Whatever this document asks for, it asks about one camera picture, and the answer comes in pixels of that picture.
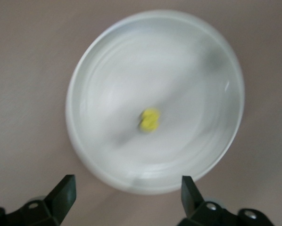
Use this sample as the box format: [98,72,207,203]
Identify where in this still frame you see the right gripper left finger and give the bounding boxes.
[0,174,76,226]

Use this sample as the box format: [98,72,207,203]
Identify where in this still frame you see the brown table cover sheet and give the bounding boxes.
[0,0,282,226]

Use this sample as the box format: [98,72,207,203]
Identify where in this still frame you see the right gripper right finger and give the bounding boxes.
[181,175,274,226]

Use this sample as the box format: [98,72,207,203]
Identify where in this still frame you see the yellow letter s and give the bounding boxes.
[139,107,161,135]

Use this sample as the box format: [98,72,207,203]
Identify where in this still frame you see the beige plate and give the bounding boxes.
[65,9,246,196]

